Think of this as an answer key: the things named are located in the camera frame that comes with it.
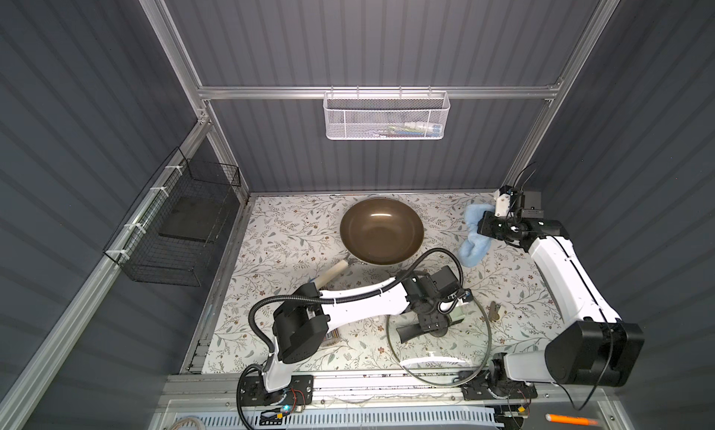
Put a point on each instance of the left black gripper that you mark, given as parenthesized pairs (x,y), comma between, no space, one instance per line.
(433,321)

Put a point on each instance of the glass pot lid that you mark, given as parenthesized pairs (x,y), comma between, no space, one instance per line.
(448,361)

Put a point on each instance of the pens in white basket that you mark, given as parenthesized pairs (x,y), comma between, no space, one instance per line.
(411,130)

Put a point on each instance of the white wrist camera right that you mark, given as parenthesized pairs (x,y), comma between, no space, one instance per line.
(503,201)

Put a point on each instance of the black wire basket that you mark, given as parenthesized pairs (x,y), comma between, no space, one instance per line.
(181,232)

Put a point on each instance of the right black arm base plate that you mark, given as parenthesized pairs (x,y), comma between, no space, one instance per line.
(484,387)

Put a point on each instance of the light blue cloth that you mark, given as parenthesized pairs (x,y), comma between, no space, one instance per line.
(476,246)

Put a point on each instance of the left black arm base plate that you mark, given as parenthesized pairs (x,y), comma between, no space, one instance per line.
(298,392)

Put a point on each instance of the clear tube of coloured pencils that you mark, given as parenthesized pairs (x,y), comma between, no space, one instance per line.
(332,337)

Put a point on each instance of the orange marker pen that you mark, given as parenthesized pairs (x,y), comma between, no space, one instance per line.
(572,421)

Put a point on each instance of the brown frying pan cream handle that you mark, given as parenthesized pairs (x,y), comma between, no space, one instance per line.
(377,233)

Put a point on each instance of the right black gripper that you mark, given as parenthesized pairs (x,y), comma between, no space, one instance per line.
(489,225)

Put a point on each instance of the white wire mesh basket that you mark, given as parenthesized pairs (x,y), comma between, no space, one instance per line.
(353,116)

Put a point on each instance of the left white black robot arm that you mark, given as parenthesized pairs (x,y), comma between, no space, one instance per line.
(305,318)

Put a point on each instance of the pale green pencil sharpener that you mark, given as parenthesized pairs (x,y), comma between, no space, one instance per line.
(457,315)

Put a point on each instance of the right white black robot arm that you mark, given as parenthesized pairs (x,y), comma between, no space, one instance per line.
(596,346)

